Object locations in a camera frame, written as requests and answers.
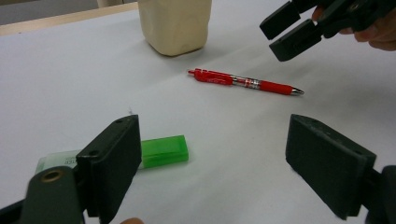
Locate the red ballpoint pen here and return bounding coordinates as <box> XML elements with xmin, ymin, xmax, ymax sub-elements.
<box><xmin>187</xmin><ymin>68</ymin><xmax>305</xmax><ymax>97</ymax></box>

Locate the cream square cup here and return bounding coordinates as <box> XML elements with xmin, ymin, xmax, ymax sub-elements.
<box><xmin>137</xmin><ymin>0</ymin><xmax>213</xmax><ymax>58</ymax></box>

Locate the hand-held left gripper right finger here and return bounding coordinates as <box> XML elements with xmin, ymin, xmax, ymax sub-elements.
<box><xmin>285</xmin><ymin>113</ymin><xmax>377</xmax><ymax>221</ymax></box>

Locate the green highlighter marker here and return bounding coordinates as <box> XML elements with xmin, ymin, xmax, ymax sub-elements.
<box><xmin>35</xmin><ymin>134</ymin><xmax>190</xmax><ymax>175</ymax></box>

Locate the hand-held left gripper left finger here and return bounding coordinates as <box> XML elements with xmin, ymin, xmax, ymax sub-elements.
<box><xmin>75</xmin><ymin>114</ymin><xmax>143</xmax><ymax>224</ymax></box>

